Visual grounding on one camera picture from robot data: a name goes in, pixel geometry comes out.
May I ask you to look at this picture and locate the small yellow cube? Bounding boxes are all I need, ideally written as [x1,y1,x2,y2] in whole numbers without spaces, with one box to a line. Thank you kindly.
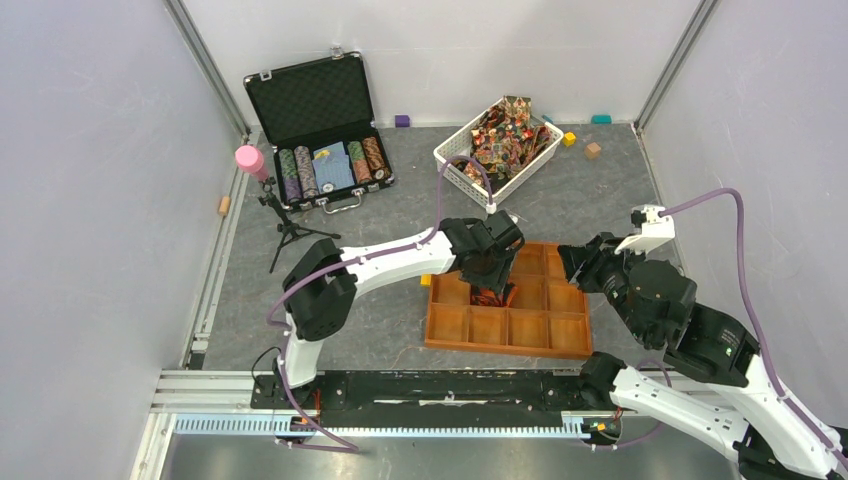
[562,132,577,147]

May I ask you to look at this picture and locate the pink microphone on tripod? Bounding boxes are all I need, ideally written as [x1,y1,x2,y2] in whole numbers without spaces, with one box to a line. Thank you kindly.
[234,144,341,273]

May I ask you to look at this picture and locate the cork piece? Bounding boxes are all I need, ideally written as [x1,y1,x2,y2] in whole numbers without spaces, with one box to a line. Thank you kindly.
[218,196,231,217]

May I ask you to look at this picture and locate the black poker chip case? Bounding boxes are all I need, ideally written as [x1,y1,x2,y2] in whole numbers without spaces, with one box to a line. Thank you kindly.
[243,51,396,211]

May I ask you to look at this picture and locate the wooden compartment tray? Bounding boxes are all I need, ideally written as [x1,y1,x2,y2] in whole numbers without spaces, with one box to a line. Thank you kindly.
[425,243,593,360]

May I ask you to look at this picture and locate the small brown cube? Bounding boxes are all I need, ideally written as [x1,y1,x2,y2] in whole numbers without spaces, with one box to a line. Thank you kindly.
[584,142,602,160]

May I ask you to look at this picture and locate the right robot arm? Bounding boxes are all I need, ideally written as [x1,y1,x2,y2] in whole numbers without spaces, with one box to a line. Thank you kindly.
[557,232,847,479]

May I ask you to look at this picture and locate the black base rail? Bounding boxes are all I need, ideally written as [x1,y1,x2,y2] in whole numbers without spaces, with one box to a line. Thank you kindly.
[292,370,616,428]

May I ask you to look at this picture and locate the teal block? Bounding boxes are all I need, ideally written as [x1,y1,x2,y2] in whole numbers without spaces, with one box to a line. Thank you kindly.
[591,114,613,125]

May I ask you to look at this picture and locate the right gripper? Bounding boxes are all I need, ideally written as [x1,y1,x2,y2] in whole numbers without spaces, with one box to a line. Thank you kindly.
[554,229,653,343]

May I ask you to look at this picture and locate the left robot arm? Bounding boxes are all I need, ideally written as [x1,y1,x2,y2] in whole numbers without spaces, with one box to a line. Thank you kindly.
[267,211,525,408]

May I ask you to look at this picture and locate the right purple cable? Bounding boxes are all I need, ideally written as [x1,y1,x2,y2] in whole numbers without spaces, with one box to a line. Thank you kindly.
[589,188,848,472]

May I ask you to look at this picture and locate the orange navy striped tie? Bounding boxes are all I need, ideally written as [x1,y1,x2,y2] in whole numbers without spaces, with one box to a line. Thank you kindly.
[470,283,517,308]

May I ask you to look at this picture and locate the patterned colourful ties pile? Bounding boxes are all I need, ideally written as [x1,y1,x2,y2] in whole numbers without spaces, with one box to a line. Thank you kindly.
[452,95,553,193]

